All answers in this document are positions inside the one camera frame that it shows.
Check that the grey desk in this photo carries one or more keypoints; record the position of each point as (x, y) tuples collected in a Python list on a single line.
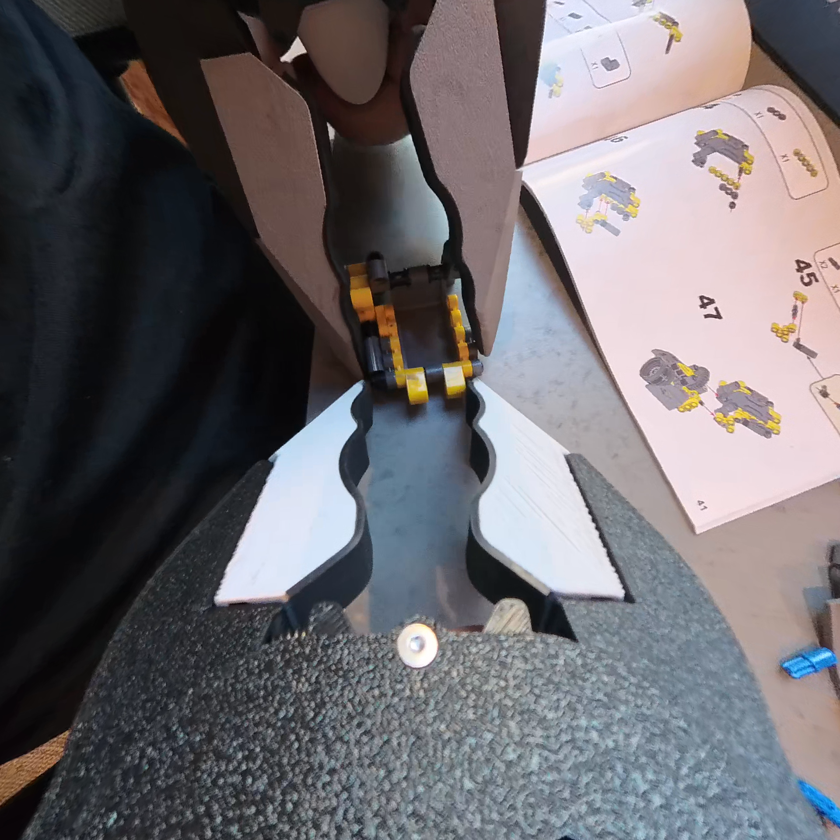
[(558, 407)]

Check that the open instruction booklet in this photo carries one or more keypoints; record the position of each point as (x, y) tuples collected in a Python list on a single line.
[(689, 262)]

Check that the pile of loose brick pieces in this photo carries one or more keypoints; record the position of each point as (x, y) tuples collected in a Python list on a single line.
[(820, 623)]

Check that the dark blue cardboard box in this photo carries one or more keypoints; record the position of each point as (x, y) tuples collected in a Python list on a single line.
[(800, 39)]

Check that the grey yellow brick assembly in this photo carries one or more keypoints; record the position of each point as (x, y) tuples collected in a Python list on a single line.
[(420, 328)]

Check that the person's dark clothing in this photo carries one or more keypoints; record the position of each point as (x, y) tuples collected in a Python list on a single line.
[(131, 361)]

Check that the yellow five-hole brick beam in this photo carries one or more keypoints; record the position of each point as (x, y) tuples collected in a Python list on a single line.
[(459, 341), (390, 334)]

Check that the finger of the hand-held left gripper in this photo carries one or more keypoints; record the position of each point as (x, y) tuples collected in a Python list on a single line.
[(472, 131), (275, 170)]

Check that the wooden panel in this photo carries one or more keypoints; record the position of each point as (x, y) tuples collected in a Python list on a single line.
[(154, 105)]

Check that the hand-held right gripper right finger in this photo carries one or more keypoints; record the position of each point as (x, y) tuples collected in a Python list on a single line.
[(544, 518)]

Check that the person's left hand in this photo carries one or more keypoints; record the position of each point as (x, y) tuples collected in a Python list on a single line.
[(374, 128)]

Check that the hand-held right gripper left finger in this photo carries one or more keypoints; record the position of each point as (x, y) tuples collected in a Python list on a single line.
[(295, 518)]

